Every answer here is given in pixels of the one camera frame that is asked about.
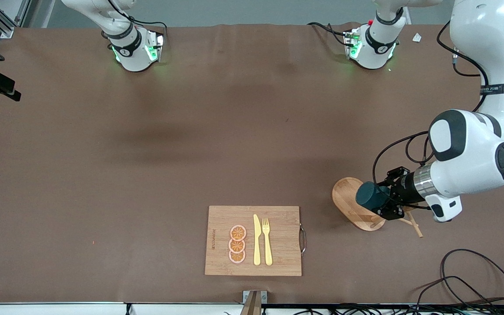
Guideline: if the teal ribbed cup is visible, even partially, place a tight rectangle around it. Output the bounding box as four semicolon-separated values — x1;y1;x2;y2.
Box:
356;182;391;216

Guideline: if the wooden mug tree stand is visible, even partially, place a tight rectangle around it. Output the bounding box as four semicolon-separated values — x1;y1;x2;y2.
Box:
332;177;424;238

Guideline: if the bamboo cutting board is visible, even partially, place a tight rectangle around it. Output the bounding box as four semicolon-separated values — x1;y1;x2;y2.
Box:
204;205;308;277

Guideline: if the yellow plastic fork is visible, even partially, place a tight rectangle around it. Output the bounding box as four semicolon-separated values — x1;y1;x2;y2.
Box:
262;218;274;266

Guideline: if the yellow plastic knife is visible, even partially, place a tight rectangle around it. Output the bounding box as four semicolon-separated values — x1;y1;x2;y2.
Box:
253;214;262;266

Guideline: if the aluminium frame profile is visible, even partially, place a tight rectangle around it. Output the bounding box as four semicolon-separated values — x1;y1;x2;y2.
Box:
0;0;32;39

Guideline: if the low black floor cable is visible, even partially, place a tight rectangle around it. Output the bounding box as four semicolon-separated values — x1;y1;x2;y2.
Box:
414;276;500;315

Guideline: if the tangled black cable bundle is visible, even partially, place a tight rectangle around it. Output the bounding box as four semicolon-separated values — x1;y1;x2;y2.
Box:
269;304;414;315

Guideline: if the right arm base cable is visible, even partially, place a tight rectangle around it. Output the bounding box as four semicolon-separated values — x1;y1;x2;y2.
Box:
125;17;168;38

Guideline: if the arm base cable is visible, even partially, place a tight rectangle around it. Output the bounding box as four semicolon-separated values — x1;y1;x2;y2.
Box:
125;17;168;38
308;21;354;47

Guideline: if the left arm base cable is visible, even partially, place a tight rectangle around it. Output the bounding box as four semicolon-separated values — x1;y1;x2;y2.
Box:
308;21;354;47

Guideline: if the aluminium camera post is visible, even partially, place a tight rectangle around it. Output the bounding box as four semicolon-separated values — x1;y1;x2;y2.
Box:
240;290;268;315

